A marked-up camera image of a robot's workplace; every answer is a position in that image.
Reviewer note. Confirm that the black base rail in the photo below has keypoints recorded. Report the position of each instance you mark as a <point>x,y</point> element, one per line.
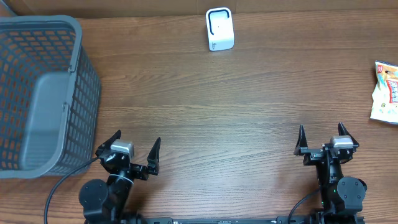
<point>278,220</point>

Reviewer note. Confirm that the yellow red snack bag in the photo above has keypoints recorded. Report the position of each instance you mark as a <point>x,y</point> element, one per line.
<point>384,96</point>

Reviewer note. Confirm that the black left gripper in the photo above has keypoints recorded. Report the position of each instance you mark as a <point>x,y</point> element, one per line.
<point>152,168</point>

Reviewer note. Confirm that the grey plastic shopping basket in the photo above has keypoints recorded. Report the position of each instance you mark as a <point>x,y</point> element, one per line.
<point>50,93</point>

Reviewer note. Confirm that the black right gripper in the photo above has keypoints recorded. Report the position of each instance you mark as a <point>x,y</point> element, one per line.
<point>311,155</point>

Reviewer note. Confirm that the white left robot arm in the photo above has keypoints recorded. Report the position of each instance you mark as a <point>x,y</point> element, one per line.
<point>104,201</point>

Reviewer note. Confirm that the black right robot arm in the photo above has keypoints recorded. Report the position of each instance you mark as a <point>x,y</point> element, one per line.
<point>342,196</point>

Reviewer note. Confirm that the white barcode scanner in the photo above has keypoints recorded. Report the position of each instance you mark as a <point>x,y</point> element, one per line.
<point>219,24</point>

